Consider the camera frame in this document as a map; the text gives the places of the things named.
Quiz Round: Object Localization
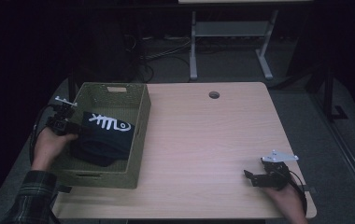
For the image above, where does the grey tape piece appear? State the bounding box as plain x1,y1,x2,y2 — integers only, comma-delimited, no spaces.
301,184,318,194

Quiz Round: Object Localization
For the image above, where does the black metal stand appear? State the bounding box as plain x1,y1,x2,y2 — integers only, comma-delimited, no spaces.
320,66,349,123

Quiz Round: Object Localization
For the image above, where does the black tape piece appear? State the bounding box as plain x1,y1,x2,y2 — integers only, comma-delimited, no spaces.
57,184,73,194

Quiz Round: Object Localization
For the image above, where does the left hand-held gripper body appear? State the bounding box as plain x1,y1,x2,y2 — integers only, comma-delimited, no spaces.
46,96,83,136

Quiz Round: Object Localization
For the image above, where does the white metal desk frame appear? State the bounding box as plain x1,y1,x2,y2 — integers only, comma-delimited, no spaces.
177,0,314,81

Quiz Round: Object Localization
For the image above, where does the person's left hand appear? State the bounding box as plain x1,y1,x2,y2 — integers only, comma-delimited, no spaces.
30,130,78,172

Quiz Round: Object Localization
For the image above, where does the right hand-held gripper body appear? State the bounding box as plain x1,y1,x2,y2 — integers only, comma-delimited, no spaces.
261,149,300,190

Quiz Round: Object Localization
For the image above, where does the black shirt with white print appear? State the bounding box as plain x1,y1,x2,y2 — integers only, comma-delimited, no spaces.
69,111,135,168

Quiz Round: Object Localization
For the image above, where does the metal floor rail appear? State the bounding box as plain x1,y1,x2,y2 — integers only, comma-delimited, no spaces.
309,92,355,208

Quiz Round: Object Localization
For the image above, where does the person's right hand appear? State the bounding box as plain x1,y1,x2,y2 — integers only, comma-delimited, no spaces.
263,183,309,224

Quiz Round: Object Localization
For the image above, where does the bundle of floor cables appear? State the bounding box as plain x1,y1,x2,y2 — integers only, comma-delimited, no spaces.
123,34,192,83

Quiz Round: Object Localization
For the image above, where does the green woven basket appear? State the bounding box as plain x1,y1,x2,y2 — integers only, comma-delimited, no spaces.
50,81,152,189

